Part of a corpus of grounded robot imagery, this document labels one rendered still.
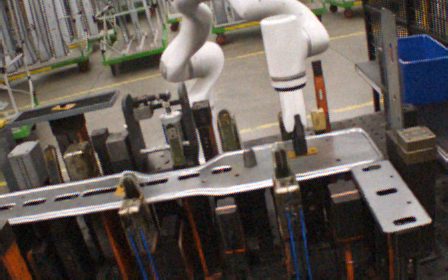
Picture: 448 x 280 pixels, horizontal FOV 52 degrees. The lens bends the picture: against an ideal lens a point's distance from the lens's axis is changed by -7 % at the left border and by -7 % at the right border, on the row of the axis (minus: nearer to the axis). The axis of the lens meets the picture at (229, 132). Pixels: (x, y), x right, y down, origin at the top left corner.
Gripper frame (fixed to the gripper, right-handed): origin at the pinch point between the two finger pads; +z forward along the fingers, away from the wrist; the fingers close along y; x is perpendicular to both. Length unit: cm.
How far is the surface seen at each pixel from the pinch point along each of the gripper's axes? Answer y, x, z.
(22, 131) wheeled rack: -328, -236, 78
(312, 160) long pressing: -0.7, 2.7, 5.3
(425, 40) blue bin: -44, 52, -9
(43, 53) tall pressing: -716, -347, 58
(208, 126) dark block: -23.3, -22.9, -0.5
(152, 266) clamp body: 16.7, -39.4, 16.5
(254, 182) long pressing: 5.1, -12.4, 5.2
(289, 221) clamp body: 20.3, -6.3, 8.3
